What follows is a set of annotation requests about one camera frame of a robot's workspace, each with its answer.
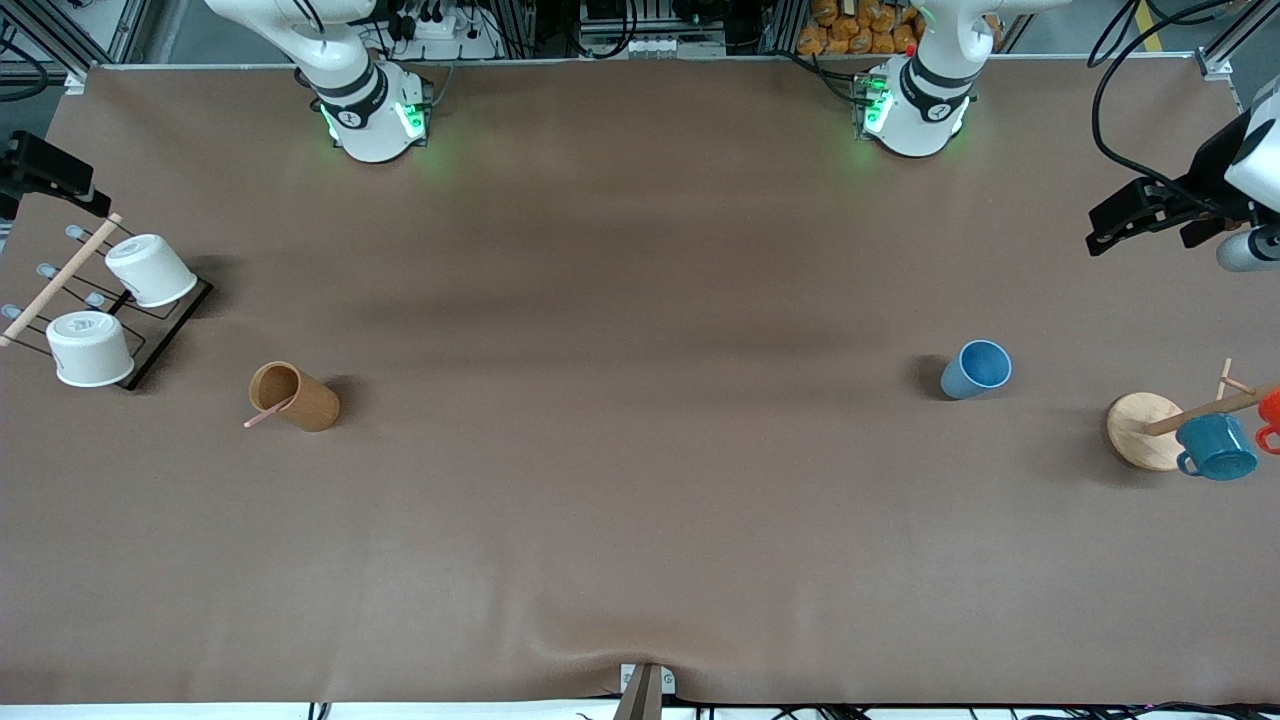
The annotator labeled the light blue plastic cup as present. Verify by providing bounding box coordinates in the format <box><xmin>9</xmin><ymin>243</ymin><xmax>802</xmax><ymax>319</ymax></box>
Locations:
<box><xmin>940</xmin><ymin>340</ymin><xmax>1013</xmax><ymax>401</ymax></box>

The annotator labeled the white paper cup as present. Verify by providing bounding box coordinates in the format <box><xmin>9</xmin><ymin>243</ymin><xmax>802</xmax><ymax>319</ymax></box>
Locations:
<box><xmin>46</xmin><ymin>311</ymin><xmax>136</xmax><ymax>388</ymax></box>
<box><xmin>105</xmin><ymin>234</ymin><xmax>199</xmax><ymax>308</ymax></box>

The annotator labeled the brown wooden cup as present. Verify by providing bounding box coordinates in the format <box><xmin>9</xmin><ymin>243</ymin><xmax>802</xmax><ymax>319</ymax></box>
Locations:
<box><xmin>248</xmin><ymin>361</ymin><xmax>341</xmax><ymax>433</ymax></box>

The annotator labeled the light wooden rod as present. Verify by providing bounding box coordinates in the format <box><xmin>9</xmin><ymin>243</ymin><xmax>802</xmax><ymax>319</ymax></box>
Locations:
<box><xmin>0</xmin><ymin>213</ymin><xmax>124</xmax><ymax>349</ymax></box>

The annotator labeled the wooden mug tree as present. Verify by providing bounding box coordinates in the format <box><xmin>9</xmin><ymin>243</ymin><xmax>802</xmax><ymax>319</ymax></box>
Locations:
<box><xmin>1106</xmin><ymin>358</ymin><xmax>1280</xmax><ymax>472</ymax></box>

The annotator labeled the teal enamel mug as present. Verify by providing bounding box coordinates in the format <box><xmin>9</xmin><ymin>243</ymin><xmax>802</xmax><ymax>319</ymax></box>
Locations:
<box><xmin>1175</xmin><ymin>412</ymin><xmax>1260</xmax><ymax>482</ymax></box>

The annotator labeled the orange bread pile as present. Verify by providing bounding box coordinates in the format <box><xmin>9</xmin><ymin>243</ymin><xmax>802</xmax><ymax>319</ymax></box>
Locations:
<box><xmin>798</xmin><ymin>0</ymin><xmax>1001</xmax><ymax>57</ymax></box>

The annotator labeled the white power strip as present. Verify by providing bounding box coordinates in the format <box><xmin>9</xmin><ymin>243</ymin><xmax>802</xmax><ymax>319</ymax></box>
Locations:
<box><xmin>385</xmin><ymin>8</ymin><xmax>501</xmax><ymax>61</ymax></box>

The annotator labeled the black cable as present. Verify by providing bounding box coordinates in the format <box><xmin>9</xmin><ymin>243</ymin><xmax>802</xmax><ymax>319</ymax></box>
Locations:
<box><xmin>1088</xmin><ymin>0</ymin><xmax>1280</xmax><ymax>216</ymax></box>

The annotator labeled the aluminium frame post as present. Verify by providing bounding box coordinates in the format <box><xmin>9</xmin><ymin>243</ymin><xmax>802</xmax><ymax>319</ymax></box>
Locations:
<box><xmin>0</xmin><ymin>0</ymin><xmax>151</xmax><ymax>93</ymax></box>
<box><xmin>1195</xmin><ymin>0</ymin><xmax>1280</xmax><ymax>81</ymax></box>

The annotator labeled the black wire cup rack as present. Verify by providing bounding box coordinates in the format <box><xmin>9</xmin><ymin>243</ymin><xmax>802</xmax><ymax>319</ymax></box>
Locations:
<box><xmin>0</xmin><ymin>225</ymin><xmax>214</xmax><ymax>391</ymax></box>

